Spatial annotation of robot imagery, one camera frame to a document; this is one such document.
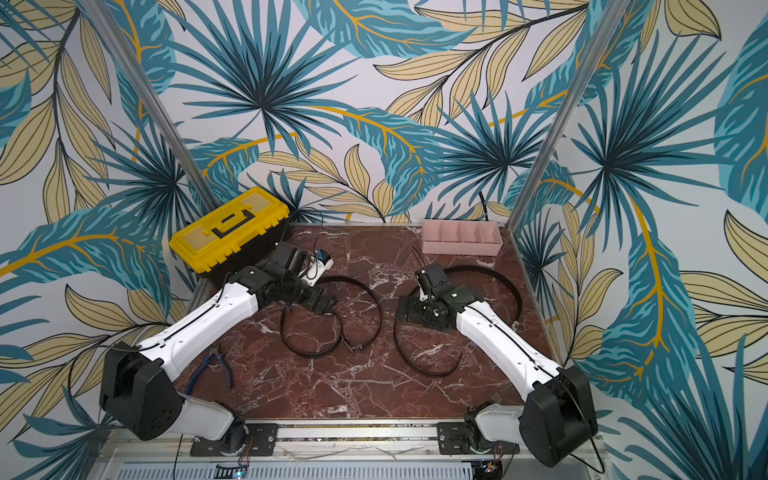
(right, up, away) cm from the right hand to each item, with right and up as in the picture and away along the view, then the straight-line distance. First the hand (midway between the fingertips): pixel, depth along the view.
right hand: (411, 315), depth 82 cm
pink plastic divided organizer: (+21, +23, +28) cm, 42 cm away
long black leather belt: (+26, +11, +25) cm, 37 cm away
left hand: (-25, +5, 0) cm, 25 cm away
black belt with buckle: (-11, +3, +16) cm, 20 cm away
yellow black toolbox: (-54, +22, +11) cm, 60 cm away
